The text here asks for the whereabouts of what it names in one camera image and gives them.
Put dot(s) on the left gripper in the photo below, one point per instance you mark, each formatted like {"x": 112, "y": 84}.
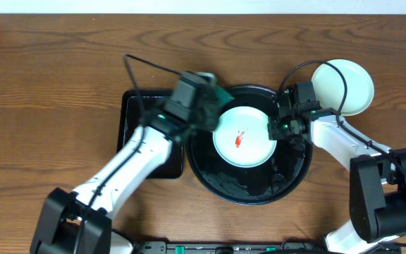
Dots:
{"x": 209, "y": 115}

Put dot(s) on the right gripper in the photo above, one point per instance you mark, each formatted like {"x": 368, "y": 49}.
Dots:
{"x": 274, "y": 132}

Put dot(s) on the green scouring sponge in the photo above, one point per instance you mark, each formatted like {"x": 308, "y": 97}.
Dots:
{"x": 222, "y": 96}

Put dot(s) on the light blue plate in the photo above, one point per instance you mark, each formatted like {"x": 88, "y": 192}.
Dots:
{"x": 329, "y": 88}
{"x": 242, "y": 137}

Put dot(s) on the yellow plate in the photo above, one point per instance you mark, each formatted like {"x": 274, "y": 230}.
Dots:
{"x": 352, "y": 111}

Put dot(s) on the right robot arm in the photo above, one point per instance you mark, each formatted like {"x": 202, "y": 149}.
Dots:
{"x": 377, "y": 179}

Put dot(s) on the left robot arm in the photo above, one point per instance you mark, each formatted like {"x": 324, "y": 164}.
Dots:
{"x": 81, "y": 221}

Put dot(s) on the black rectangular water tray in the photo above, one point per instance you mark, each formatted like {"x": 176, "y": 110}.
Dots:
{"x": 129, "y": 119}

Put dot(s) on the black round tray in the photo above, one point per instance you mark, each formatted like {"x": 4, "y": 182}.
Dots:
{"x": 259, "y": 185}

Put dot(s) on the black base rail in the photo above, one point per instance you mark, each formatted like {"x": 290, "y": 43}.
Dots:
{"x": 161, "y": 247}

